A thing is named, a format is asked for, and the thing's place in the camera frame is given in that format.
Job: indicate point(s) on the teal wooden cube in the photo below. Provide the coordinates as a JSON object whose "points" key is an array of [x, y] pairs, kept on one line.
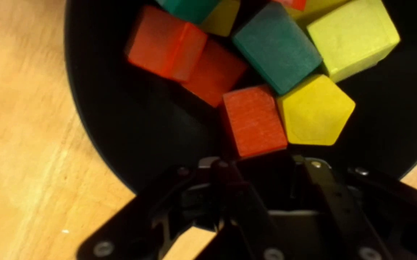
{"points": [[188, 9], [275, 48]]}

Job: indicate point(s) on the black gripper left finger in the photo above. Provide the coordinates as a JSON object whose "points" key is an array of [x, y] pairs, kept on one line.
{"points": [[246, 207]]}

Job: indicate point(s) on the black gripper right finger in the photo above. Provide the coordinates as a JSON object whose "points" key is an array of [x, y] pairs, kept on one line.
{"points": [[358, 211]]}

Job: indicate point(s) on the lime yellow wooden cube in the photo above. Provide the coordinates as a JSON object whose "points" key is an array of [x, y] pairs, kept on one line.
{"points": [[353, 38]]}

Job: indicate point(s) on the black round bowl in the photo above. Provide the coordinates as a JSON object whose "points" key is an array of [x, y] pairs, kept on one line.
{"points": [[122, 124]]}

